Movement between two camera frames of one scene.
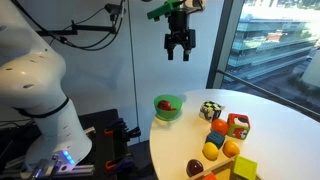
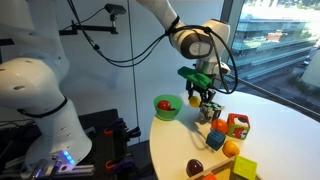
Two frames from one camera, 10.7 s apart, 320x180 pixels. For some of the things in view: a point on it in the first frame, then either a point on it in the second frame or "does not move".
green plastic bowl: (165, 114) does not move
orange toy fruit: (219, 125) does not move
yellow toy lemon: (210, 151) -> (195, 101)
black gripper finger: (186, 52) -> (204, 98)
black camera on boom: (113, 10) does not move
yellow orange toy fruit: (230, 148) does not move
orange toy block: (211, 176) does not move
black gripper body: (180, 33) -> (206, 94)
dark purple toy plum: (194, 167) does not move
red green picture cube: (238, 125) does not move
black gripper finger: (170, 53) -> (190, 93)
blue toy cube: (215, 137) does not move
